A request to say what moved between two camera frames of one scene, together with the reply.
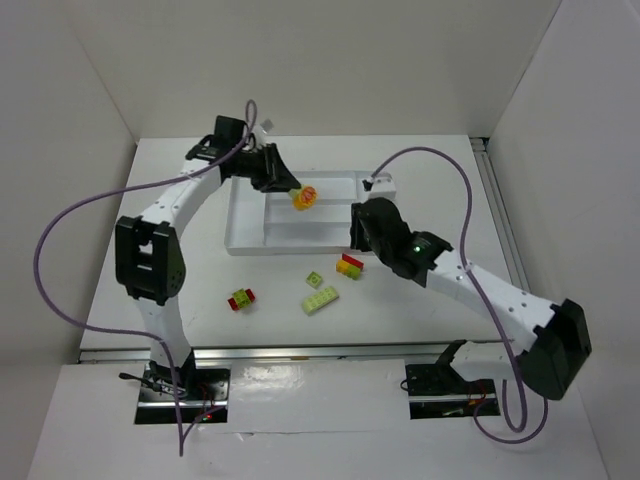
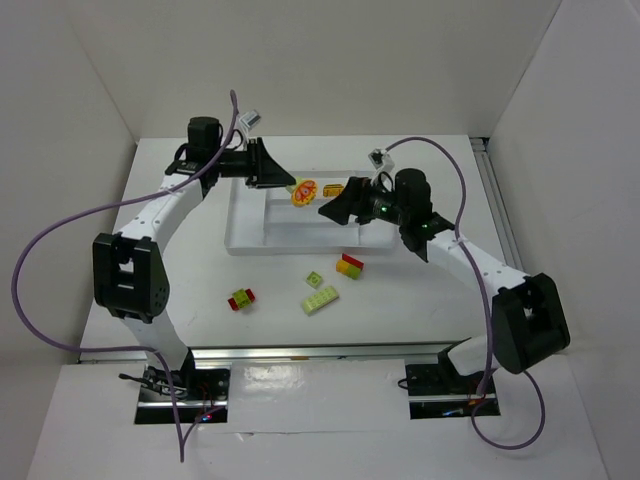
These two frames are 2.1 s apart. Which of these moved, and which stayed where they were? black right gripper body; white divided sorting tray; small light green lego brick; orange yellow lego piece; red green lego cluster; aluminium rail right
Moved: orange yellow lego piece; black right gripper body
Stayed: aluminium rail right; white divided sorting tray; small light green lego brick; red green lego cluster
